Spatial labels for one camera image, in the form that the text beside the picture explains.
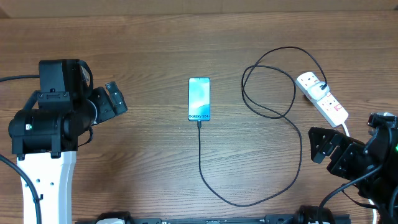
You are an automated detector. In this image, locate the white power strip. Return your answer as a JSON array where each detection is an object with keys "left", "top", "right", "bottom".
[{"left": 295, "top": 72, "right": 349, "bottom": 128}]

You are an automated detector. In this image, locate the blue Galaxy smartphone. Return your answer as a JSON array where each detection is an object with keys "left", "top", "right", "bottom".
[{"left": 188, "top": 77, "right": 211, "bottom": 121}]

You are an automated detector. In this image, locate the black USB charging cable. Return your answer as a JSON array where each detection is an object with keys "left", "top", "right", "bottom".
[{"left": 197, "top": 46, "right": 328, "bottom": 208}]

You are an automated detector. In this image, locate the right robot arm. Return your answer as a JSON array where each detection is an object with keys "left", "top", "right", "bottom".
[{"left": 292, "top": 113, "right": 397, "bottom": 223}]

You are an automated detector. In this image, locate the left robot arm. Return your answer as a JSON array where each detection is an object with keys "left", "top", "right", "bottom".
[{"left": 6, "top": 59, "right": 127, "bottom": 223}]

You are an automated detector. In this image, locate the white charger plug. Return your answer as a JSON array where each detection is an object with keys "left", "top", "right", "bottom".
[{"left": 307, "top": 82, "right": 330, "bottom": 101}]

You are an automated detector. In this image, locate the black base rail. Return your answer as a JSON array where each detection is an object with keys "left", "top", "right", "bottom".
[{"left": 74, "top": 211, "right": 352, "bottom": 224}]

